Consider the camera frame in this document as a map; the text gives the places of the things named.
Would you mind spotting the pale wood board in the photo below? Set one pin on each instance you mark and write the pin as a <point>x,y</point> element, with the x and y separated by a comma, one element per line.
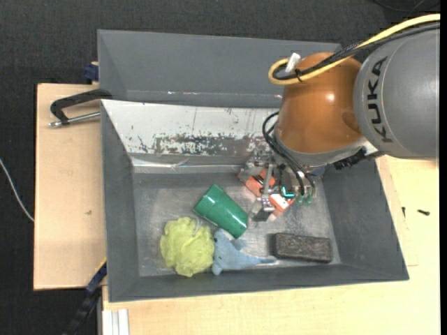
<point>66,187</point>

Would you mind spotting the blue toy animal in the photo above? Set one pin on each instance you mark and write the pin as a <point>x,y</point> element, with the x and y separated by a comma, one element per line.
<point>228,255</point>

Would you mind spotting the yellow-green bath pouf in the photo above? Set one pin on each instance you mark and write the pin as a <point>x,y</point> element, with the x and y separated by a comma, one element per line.
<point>186,248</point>

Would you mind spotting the grey metal bin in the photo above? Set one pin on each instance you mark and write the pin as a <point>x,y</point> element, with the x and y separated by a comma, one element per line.
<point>195,65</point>

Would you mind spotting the small black screw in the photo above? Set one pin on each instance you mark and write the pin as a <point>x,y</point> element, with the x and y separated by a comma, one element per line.
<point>424,212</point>

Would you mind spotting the dark grey sponge block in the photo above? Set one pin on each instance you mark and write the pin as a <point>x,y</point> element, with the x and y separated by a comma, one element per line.
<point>302,247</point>

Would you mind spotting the green plastic cup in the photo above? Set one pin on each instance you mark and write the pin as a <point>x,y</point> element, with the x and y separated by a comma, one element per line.
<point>220,210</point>

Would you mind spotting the orange and white toy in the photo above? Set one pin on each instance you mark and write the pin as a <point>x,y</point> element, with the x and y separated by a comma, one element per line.
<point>283,201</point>

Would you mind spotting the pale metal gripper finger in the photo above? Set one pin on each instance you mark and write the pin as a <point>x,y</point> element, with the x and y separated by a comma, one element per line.
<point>257,209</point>
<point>267,212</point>

